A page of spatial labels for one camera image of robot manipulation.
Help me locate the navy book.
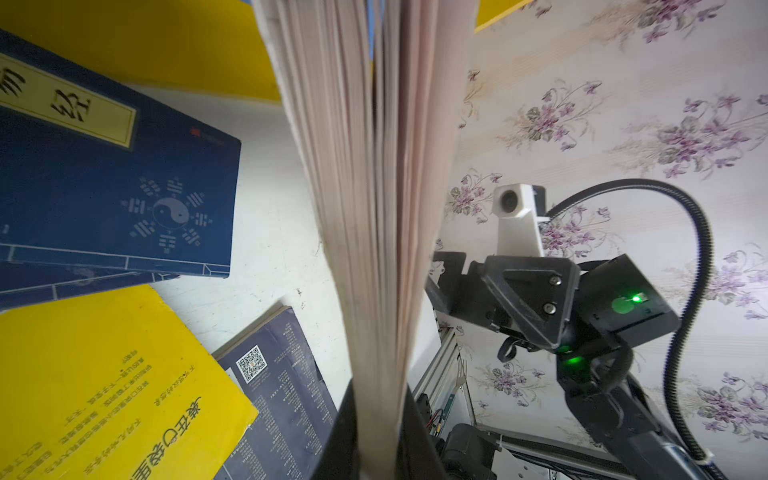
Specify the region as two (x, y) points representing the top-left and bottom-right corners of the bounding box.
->
(1, 32), (241, 278)
(1, 262), (179, 312)
(251, 0), (481, 480)

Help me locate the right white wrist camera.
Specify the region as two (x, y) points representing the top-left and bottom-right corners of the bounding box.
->
(492, 183), (549, 258)

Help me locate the aluminium mounting rail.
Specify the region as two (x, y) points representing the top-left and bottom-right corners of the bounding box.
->
(411, 323), (631, 479)

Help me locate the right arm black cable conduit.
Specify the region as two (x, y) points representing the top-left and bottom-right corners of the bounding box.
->
(544, 178), (730, 480)

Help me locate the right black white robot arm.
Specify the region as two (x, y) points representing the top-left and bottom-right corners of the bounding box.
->
(426, 252), (720, 479)

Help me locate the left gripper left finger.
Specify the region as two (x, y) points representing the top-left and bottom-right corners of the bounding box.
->
(311, 395), (360, 480)

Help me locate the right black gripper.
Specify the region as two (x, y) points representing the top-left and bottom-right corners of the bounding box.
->
(426, 251), (581, 351)

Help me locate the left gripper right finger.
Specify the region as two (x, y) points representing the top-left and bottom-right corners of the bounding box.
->
(397, 388), (448, 480)

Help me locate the dark blue text-covered book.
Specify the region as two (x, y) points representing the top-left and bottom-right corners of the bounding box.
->
(214, 306), (337, 479)

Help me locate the yellow paperback book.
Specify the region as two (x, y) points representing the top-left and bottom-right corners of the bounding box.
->
(1, 286), (258, 479)

